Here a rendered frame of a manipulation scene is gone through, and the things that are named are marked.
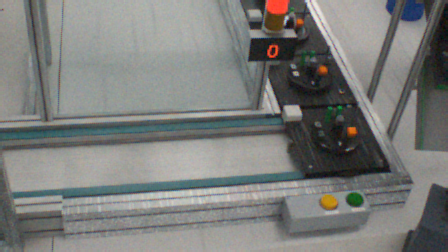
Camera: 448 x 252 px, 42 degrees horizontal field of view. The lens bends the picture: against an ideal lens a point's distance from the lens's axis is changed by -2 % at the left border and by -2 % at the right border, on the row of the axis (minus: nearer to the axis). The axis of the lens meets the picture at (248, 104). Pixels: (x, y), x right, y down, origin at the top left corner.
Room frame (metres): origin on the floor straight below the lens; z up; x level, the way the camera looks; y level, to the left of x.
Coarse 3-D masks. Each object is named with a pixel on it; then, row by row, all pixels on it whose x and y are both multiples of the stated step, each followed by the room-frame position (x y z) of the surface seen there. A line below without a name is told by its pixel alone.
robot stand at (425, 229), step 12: (432, 192) 0.95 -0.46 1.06; (444, 192) 0.96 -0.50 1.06; (432, 204) 0.91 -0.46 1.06; (432, 216) 0.87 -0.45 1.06; (420, 228) 0.84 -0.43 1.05; (432, 228) 0.84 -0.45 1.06; (444, 228) 0.84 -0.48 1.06; (408, 240) 0.94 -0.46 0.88; (420, 240) 0.86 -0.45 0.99; (432, 240) 0.84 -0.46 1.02; (444, 240) 0.83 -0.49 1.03
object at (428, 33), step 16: (400, 0) 1.44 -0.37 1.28; (400, 16) 1.44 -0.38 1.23; (432, 16) 1.28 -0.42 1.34; (432, 32) 1.28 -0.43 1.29; (384, 48) 1.44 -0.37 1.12; (384, 64) 1.44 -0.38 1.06; (416, 64) 1.27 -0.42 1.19; (368, 96) 1.44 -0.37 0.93; (400, 96) 1.29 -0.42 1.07; (400, 112) 1.28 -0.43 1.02
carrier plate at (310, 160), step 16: (304, 112) 1.27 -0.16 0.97; (320, 112) 1.28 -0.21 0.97; (352, 112) 1.30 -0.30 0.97; (288, 128) 1.20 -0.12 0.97; (304, 128) 1.20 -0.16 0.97; (368, 128) 1.24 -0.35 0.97; (304, 144) 1.14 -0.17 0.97; (368, 144) 1.18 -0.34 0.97; (304, 160) 1.08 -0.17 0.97; (320, 160) 1.09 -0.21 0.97; (336, 160) 1.10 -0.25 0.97; (352, 160) 1.11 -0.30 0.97; (368, 160) 1.12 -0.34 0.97; (384, 160) 1.13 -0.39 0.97; (304, 176) 1.04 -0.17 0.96; (320, 176) 1.05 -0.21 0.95
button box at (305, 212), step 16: (336, 192) 1.00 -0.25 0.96; (288, 208) 0.92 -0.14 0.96; (304, 208) 0.93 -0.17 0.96; (320, 208) 0.94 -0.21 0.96; (336, 208) 0.94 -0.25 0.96; (352, 208) 0.95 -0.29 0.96; (368, 208) 0.96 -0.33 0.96; (288, 224) 0.90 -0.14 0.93; (304, 224) 0.90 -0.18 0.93; (320, 224) 0.91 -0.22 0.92; (336, 224) 0.93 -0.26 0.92; (352, 224) 0.94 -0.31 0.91
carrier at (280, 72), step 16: (272, 64) 1.47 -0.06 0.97; (288, 64) 1.49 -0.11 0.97; (304, 64) 1.47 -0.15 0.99; (336, 64) 1.53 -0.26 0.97; (272, 80) 1.39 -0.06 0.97; (288, 80) 1.40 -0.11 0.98; (304, 80) 1.39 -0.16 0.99; (320, 80) 1.41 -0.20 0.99; (336, 80) 1.44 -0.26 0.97; (288, 96) 1.33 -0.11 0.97; (304, 96) 1.34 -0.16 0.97; (320, 96) 1.35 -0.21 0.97; (336, 96) 1.37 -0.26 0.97; (352, 96) 1.38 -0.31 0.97
